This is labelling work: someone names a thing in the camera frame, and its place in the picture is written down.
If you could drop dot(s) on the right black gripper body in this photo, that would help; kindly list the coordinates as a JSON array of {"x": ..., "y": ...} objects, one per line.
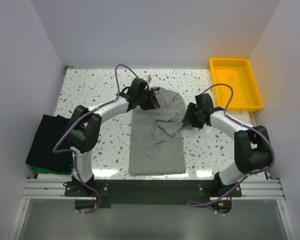
[{"x": 197, "y": 123}]

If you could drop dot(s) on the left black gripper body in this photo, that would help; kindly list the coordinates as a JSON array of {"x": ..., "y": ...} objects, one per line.
[{"x": 140, "y": 98}]

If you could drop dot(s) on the grey t shirt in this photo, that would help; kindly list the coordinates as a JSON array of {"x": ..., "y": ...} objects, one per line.
[{"x": 156, "y": 143}]

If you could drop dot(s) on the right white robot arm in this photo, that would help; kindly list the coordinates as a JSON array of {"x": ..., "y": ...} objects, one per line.
[{"x": 252, "y": 148}]

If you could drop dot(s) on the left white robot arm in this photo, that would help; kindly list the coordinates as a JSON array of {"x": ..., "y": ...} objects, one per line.
[{"x": 85, "y": 123}]

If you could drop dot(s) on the yellow plastic bin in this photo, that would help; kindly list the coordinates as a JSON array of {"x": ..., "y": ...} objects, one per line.
[{"x": 237, "y": 73}]

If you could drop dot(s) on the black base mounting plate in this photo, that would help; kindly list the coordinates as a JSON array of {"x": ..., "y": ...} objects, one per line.
[{"x": 145, "y": 192}]

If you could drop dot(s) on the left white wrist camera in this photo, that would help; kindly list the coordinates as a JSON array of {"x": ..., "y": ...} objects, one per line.
[{"x": 149, "y": 79}]

